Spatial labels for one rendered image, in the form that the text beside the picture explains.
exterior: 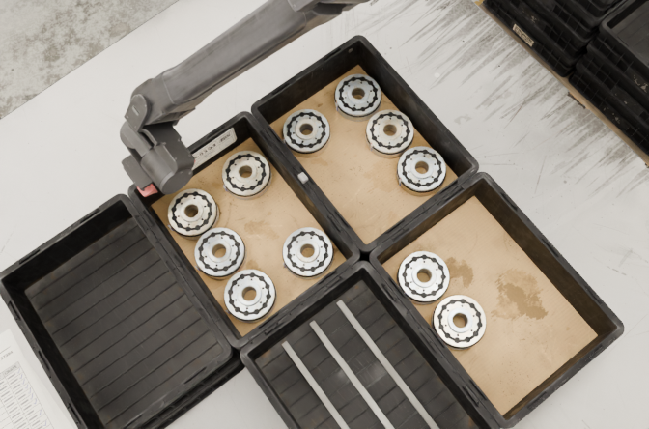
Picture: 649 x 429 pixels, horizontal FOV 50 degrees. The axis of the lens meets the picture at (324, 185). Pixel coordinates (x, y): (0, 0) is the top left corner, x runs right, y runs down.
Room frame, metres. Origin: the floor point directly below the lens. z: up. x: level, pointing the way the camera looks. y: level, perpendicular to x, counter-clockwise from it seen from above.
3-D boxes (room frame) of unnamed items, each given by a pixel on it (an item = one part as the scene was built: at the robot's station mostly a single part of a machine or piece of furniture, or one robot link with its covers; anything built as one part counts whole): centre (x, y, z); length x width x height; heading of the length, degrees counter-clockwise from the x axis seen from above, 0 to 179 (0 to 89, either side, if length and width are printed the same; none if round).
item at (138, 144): (0.47, 0.28, 1.23); 0.07 x 0.06 x 0.07; 35
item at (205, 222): (0.48, 0.28, 0.86); 0.10 x 0.10 x 0.01
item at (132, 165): (0.48, 0.28, 1.17); 0.10 x 0.07 x 0.07; 123
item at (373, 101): (0.72, -0.09, 0.86); 0.10 x 0.10 x 0.01
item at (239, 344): (0.43, 0.17, 0.92); 0.40 x 0.30 x 0.02; 32
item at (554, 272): (0.25, -0.30, 0.87); 0.40 x 0.30 x 0.11; 32
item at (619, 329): (0.25, -0.30, 0.92); 0.40 x 0.30 x 0.02; 32
